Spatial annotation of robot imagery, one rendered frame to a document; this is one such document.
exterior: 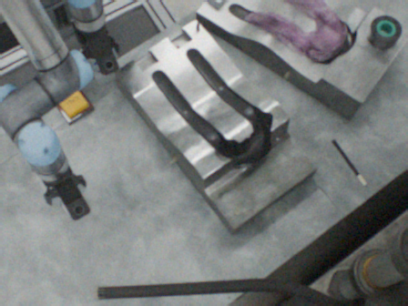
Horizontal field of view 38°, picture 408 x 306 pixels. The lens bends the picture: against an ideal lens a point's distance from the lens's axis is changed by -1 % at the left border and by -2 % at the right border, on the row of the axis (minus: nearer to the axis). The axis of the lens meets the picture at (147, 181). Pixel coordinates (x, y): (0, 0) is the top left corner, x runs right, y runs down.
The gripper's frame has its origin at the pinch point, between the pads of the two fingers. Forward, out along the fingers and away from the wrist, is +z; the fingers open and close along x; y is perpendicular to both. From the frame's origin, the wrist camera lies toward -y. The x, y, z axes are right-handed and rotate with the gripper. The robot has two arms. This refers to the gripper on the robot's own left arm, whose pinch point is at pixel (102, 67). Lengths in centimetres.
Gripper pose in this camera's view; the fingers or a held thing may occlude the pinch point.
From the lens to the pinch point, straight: 161.5
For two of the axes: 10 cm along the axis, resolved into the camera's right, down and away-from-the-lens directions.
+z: 0.4, 3.1, 9.5
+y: -4.3, -8.5, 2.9
